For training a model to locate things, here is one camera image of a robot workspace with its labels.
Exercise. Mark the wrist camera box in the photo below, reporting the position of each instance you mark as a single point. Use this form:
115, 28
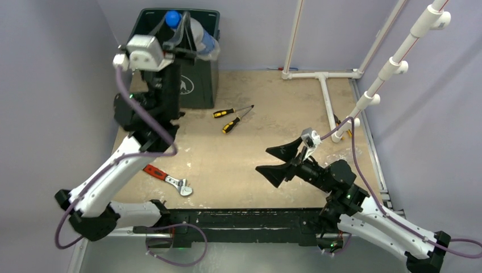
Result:
143, 53
311, 141

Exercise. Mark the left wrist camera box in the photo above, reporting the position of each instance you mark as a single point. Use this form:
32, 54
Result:
143, 53

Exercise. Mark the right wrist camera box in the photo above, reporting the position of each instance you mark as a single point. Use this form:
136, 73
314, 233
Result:
311, 141

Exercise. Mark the red adjustable wrench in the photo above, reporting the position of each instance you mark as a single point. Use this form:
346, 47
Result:
180, 184

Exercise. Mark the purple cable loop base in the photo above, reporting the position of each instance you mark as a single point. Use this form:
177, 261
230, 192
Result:
178, 243

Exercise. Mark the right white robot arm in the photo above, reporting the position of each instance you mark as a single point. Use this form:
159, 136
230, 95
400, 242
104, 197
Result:
352, 209

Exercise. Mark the blue label bottle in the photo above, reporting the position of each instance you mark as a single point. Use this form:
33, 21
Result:
207, 47

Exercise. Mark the dark green trash bin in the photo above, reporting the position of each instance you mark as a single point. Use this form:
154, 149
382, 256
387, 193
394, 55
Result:
199, 82

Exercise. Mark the white PVC pipe frame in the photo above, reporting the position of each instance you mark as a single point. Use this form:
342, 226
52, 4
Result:
433, 17

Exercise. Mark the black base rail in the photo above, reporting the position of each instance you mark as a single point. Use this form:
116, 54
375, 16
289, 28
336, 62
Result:
274, 225

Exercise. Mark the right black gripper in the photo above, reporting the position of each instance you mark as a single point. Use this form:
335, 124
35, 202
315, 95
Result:
275, 173

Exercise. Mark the black handled pliers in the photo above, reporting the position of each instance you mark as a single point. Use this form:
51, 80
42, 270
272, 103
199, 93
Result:
222, 113

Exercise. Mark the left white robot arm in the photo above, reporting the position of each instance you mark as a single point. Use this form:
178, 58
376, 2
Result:
147, 106

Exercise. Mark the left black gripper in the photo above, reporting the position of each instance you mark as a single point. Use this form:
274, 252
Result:
182, 45

